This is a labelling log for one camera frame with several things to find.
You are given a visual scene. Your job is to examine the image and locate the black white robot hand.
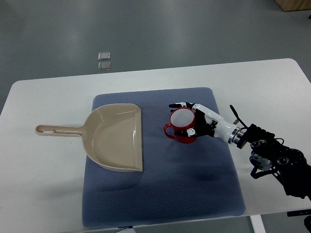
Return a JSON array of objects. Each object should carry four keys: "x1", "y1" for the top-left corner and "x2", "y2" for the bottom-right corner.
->
[{"x1": 169, "y1": 102, "x2": 241, "y2": 144}]

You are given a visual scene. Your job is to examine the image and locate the red mug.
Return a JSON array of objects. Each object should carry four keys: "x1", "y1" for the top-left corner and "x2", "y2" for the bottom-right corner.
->
[{"x1": 163, "y1": 107, "x2": 196, "y2": 144}]

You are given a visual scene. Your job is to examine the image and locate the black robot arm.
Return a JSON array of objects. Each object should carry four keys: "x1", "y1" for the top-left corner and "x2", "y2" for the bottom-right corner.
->
[{"x1": 230, "y1": 105, "x2": 311, "y2": 199}]

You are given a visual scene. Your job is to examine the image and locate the beige plastic dustpan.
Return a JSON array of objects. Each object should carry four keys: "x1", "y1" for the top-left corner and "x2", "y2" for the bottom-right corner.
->
[{"x1": 35, "y1": 103, "x2": 143, "y2": 172}]

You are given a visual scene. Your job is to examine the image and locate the blue textured mat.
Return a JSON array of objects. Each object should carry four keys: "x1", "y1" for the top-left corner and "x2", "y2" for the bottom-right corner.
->
[{"x1": 82, "y1": 87, "x2": 245, "y2": 228}]

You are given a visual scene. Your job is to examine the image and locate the white table leg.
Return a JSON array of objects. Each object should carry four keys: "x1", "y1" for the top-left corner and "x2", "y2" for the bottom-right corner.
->
[{"x1": 250, "y1": 215, "x2": 266, "y2": 233}]

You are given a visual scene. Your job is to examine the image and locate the upper metal floor plate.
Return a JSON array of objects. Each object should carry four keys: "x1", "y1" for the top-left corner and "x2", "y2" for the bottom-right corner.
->
[{"x1": 98, "y1": 52, "x2": 111, "y2": 61}]

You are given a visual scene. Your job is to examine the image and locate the wooden box corner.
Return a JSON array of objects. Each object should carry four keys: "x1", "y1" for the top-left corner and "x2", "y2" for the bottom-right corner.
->
[{"x1": 275, "y1": 0, "x2": 311, "y2": 12}]

